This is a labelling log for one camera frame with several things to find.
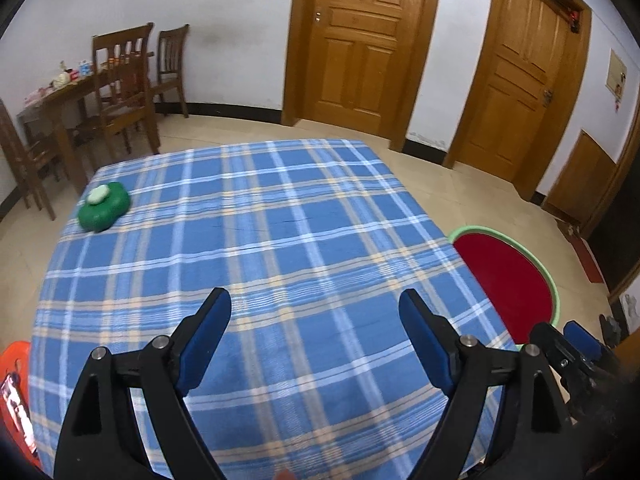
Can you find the blue plaid blanket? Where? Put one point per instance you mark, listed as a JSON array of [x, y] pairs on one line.
[[300, 240]]

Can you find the cream bag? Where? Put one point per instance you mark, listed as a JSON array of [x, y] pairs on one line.
[[60, 77]]

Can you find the red floor mat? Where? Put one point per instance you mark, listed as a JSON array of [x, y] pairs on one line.
[[587, 260]]

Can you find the tall-back wooden chair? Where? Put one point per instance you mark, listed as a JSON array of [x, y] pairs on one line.
[[122, 50]]

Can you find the blue and white carton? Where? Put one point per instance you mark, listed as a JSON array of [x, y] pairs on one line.
[[85, 68]]

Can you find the orange plastic stool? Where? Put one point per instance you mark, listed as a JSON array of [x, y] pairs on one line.
[[17, 355]]

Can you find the wooden dining table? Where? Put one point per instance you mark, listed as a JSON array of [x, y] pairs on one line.
[[65, 97]]

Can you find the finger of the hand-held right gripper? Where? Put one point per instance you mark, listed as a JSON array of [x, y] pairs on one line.
[[582, 337], [547, 337]]

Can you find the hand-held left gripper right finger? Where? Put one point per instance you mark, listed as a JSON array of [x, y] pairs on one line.
[[427, 345]]

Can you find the red door ornament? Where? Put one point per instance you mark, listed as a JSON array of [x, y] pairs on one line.
[[572, 20]]

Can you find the beige wall panel box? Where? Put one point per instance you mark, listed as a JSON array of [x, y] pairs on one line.
[[616, 72]]

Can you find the low wooden panel door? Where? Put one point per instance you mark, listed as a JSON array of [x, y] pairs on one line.
[[580, 175]]

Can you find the green flower-shaped box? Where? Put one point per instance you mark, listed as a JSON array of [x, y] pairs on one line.
[[107, 210]]

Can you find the pink packet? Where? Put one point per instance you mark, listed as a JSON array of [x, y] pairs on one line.
[[37, 95]]

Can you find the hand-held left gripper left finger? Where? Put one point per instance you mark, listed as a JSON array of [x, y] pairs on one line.
[[202, 345]]

